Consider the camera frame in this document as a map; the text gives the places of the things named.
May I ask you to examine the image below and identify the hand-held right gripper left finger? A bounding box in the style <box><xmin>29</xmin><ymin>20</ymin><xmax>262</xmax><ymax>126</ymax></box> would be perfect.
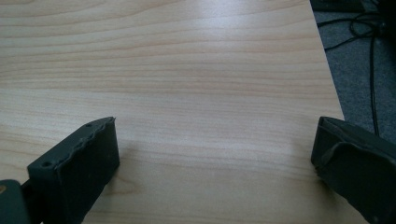
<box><xmin>26</xmin><ymin>116</ymin><xmax>120</xmax><ymax>224</ymax></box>

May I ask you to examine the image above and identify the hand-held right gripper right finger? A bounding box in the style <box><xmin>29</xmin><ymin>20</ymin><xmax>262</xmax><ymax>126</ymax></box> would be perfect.
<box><xmin>310</xmin><ymin>116</ymin><xmax>396</xmax><ymax>224</ymax></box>

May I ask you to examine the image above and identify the black cable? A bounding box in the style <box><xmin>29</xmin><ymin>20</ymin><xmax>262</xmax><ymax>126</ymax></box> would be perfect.
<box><xmin>317</xmin><ymin>12</ymin><xmax>386</xmax><ymax>51</ymax></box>
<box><xmin>369</xmin><ymin>31</ymin><xmax>381</xmax><ymax>136</ymax></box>

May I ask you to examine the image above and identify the dark stand base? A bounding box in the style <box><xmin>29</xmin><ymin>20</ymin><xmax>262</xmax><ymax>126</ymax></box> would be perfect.
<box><xmin>309</xmin><ymin>0</ymin><xmax>396</xmax><ymax>14</ymax></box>

